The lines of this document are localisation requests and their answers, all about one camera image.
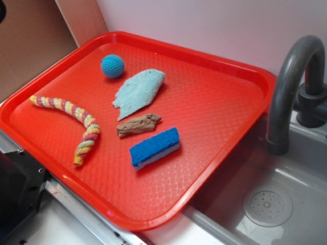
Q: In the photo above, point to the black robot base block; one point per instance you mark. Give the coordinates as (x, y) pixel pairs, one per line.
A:
(22, 182)

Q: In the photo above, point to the brown wood chip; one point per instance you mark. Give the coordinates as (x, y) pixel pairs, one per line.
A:
(138, 125)

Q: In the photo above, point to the red plastic tray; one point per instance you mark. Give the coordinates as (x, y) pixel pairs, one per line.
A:
(211, 101)

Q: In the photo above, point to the blue and white sponge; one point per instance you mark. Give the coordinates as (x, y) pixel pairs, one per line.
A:
(154, 148)

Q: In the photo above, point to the light blue cloth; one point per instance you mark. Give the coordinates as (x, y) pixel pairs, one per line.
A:
(138, 92)

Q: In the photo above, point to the blue textured ball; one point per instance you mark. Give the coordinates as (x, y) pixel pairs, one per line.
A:
(112, 66)

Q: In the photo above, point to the grey plastic sink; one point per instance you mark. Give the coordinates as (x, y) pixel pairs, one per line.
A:
(301, 173)

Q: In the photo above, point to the round sink drain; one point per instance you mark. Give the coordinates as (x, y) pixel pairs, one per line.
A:
(267, 206)

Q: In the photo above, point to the grey plastic faucet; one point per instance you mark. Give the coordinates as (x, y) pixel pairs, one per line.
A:
(300, 87)

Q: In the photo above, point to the brown cardboard box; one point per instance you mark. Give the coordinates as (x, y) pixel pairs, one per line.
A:
(37, 34)

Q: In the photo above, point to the multicoloured twisted rope toy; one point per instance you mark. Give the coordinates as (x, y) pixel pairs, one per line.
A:
(92, 128)

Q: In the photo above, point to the aluminium frame rail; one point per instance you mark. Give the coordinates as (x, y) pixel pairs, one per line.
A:
(104, 231)

